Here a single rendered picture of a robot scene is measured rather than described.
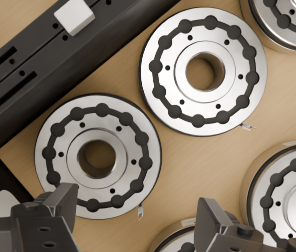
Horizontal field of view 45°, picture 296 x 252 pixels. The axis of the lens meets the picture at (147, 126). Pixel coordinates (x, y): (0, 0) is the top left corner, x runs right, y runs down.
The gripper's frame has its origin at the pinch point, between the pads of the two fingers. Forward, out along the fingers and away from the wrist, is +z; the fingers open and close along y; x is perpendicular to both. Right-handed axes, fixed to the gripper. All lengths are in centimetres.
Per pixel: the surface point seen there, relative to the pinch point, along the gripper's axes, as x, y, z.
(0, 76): 5.4, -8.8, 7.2
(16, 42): 7.5, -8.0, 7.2
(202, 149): 1.2, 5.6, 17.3
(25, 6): 11.6, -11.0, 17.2
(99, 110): 3.7, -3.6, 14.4
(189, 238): -5.8, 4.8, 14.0
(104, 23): 9.2, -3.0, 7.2
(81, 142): 1.1, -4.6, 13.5
